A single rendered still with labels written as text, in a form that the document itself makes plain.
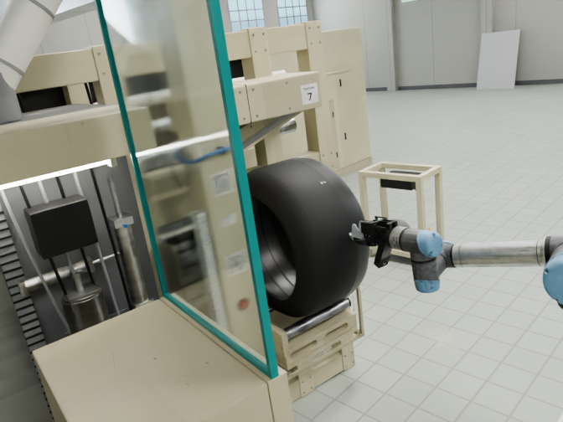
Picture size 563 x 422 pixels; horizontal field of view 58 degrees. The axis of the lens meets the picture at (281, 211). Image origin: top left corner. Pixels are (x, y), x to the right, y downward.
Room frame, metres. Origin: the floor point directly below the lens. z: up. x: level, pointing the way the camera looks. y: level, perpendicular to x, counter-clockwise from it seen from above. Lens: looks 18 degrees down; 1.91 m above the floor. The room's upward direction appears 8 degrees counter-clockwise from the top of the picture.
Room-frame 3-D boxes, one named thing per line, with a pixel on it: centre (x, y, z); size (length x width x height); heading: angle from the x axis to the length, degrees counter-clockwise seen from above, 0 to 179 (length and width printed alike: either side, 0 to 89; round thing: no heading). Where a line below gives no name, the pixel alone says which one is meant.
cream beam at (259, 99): (2.14, 0.08, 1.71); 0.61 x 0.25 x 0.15; 124
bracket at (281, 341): (1.72, 0.16, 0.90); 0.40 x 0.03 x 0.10; 34
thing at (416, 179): (4.08, -1.03, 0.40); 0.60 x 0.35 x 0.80; 44
